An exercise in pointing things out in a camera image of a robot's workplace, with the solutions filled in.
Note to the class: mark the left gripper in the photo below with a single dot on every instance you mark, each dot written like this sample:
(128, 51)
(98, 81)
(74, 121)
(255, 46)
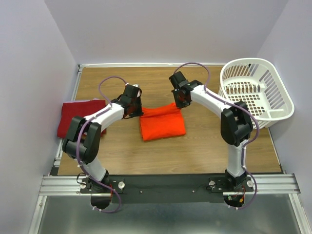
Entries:
(139, 112)

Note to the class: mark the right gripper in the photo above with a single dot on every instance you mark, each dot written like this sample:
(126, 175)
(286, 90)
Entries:
(178, 104)

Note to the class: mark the orange t-shirt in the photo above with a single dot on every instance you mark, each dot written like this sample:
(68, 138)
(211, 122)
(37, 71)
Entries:
(162, 122)

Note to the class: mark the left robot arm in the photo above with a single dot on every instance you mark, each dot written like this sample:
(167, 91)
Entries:
(83, 137)

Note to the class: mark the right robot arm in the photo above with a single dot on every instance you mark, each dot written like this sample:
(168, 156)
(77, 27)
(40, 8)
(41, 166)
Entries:
(235, 123)

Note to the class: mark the folded dark red t-shirt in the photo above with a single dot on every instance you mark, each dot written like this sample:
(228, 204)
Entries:
(77, 108)

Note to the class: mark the white plastic laundry basket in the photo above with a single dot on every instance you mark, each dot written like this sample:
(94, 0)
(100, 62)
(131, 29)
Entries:
(256, 82)

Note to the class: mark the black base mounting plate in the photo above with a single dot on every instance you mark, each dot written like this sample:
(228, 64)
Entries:
(180, 188)

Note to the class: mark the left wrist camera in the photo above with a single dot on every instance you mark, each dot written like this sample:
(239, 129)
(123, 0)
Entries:
(137, 86)

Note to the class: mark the aluminium frame rail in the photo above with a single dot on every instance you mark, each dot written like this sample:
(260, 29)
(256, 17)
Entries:
(266, 184)

